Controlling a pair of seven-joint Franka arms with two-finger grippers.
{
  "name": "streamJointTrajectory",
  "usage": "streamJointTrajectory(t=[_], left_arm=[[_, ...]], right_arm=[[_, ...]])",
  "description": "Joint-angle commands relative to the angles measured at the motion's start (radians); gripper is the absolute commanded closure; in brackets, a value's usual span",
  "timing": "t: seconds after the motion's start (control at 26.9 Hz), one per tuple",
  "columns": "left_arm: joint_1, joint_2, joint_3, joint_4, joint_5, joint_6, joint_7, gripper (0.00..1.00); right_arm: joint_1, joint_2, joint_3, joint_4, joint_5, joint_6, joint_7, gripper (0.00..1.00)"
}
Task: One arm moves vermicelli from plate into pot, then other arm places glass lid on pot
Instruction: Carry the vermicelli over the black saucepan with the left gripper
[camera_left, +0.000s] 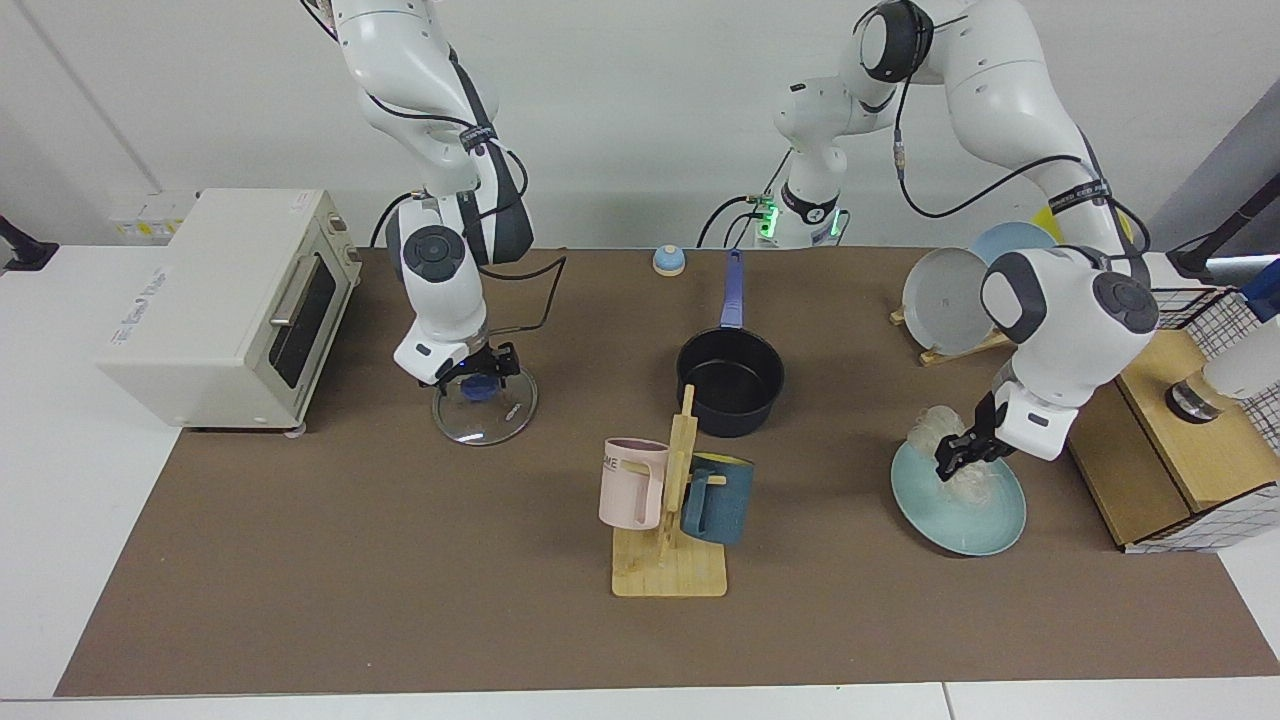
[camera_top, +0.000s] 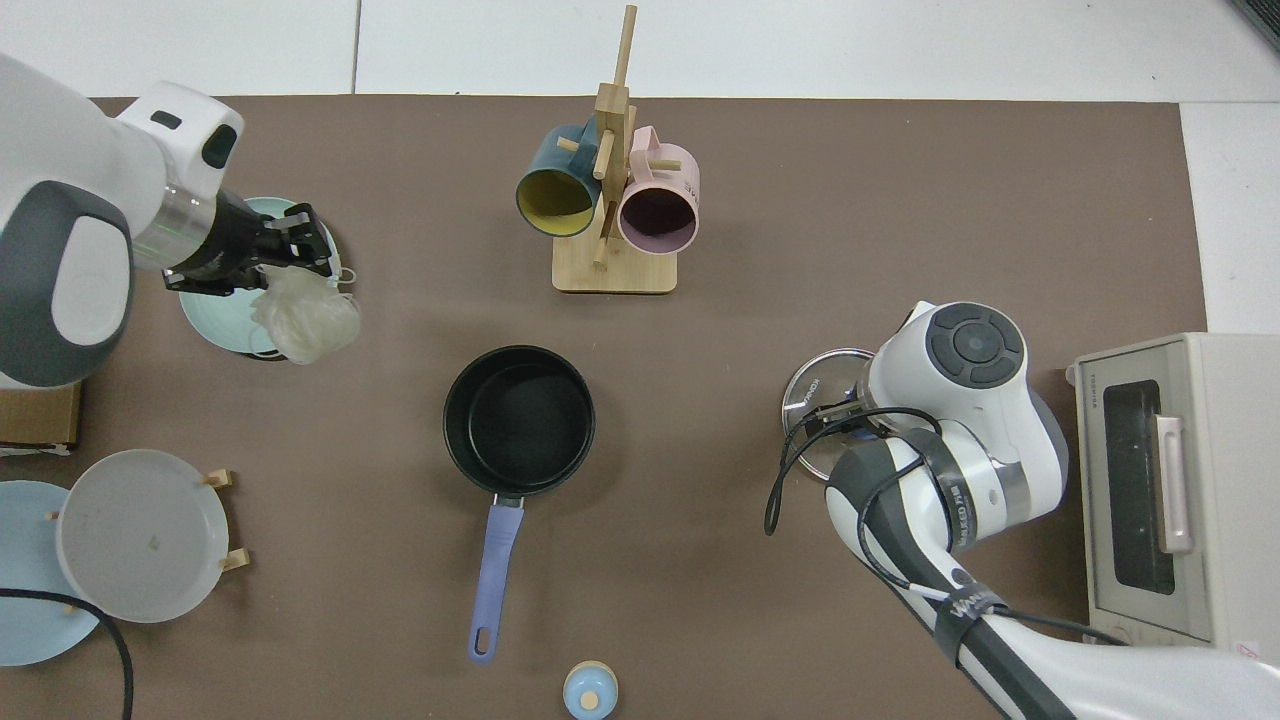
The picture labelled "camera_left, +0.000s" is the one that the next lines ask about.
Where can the white vermicelli bundle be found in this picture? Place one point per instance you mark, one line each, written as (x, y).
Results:
(935, 425)

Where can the pink cup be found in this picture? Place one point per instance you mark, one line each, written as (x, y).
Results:
(630, 490)

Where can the pale toaster oven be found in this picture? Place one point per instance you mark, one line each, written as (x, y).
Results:
(200, 320)

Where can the grey plate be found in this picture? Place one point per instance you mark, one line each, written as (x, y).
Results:
(945, 300)

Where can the small blue object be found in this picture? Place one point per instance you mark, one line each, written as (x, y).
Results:
(1265, 295)

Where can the brown table cloth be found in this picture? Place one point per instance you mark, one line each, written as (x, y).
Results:
(400, 560)

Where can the wooden plate rack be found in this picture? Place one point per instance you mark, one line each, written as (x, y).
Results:
(945, 355)

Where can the yellow plate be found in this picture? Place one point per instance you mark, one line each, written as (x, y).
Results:
(1128, 228)

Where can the dark blue cup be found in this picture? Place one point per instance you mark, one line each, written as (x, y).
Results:
(720, 505)

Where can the white wall socket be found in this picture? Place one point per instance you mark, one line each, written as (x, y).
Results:
(145, 218)

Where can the wooden cup stand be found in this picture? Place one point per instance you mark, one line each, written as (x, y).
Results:
(668, 572)

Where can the teal plate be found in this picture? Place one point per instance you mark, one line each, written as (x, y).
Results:
(980, 520)

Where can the light blue plate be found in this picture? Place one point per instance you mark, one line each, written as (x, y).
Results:
(1010, 240)

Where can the glass lid with blue knob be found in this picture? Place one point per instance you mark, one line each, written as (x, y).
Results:
(490, 420)

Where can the white bottle with silver cap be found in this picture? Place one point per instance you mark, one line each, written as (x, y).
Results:
(1245, 370)

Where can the black clamp mount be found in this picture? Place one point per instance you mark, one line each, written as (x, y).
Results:
(1195, 262)
(25, 252)

